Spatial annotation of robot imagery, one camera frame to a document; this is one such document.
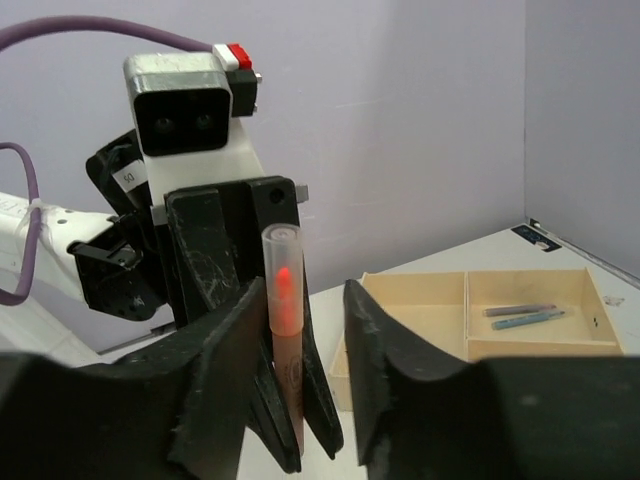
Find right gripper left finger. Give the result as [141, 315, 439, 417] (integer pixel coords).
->
[1, 279, 266, 479]

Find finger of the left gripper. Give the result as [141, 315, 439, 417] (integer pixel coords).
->
[302, 270, 343, 460]
[247, 359, 301, 474]

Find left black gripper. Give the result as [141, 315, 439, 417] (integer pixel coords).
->
[154, 176, 300, 329]

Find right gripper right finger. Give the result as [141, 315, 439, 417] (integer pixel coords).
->
[343, 280, 639, 479]

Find orange highlighter pen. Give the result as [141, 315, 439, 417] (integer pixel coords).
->
[262, 223, 304, 453]

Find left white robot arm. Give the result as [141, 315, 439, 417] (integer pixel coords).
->
[1, 134, 301, 479]

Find blue pen in box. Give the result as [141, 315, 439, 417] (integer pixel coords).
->
[491, 310, 567, 331]

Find purple pen in box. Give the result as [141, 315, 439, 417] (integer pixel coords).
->
[483, 304, 556, 318]

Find left black corner label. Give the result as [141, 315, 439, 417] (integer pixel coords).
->
[511, 224, 562, 253]

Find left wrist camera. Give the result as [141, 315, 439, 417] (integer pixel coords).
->
[123, 43, 264, 210]

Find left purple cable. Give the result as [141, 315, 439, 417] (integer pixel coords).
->
[0, 14, 216, 306]

